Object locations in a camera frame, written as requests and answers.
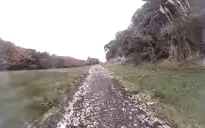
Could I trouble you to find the grey gravel path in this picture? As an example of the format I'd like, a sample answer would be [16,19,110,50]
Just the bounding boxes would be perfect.
[56,64,171,128]

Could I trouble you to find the row of trees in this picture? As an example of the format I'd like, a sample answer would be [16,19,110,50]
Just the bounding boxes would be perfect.
[0,36,101,72]
[103,0,205,66]

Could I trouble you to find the grass verge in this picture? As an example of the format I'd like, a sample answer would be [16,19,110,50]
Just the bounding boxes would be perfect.
[101,61,205,128]

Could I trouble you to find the grass field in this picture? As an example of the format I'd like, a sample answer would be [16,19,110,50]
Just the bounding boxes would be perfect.
[0,65,92,128]

